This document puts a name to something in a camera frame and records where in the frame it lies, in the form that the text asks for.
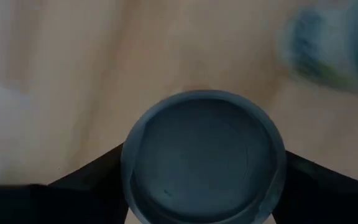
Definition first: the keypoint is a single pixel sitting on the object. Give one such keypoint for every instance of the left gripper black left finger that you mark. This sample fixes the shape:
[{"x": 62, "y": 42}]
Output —
[{"x": 89, "y": 193}]

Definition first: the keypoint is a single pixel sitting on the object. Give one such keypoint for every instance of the tin can bluish lid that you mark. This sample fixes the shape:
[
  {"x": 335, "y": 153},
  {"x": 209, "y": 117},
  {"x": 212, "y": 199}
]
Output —
[
  {"x": 328, "y": 46},
  {"x": 204, "y": 155}
]

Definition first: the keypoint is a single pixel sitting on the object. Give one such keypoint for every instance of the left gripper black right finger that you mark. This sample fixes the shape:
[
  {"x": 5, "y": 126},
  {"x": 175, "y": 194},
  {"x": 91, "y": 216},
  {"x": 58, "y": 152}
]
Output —
[{"x": 322, "y": 199}]

